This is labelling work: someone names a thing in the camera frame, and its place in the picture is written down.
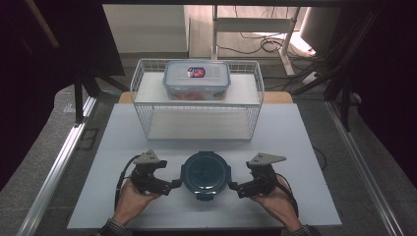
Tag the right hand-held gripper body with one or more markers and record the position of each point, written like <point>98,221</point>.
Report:
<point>262,180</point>

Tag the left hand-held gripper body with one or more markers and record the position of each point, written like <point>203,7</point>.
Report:
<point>147,178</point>

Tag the round dark lidded container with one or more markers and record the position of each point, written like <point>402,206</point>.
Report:
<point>206,173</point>

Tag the clear rectangular lidded container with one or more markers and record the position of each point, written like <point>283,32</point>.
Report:
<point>196,78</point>

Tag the person's left hand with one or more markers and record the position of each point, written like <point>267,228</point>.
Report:
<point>131,201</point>

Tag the person's right hand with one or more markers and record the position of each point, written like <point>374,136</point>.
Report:
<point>282,205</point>

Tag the black metal stand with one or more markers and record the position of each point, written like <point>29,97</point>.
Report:
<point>78,101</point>
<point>344,98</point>

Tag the white cabinet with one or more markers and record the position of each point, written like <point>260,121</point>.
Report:
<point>147,29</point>

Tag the white metal stand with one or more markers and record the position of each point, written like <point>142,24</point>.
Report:
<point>252,24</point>

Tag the dark curtain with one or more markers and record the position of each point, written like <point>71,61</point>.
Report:
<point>393,82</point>
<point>39,65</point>

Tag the aluminium rail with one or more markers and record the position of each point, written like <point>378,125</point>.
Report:
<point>360,167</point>
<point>55,173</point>

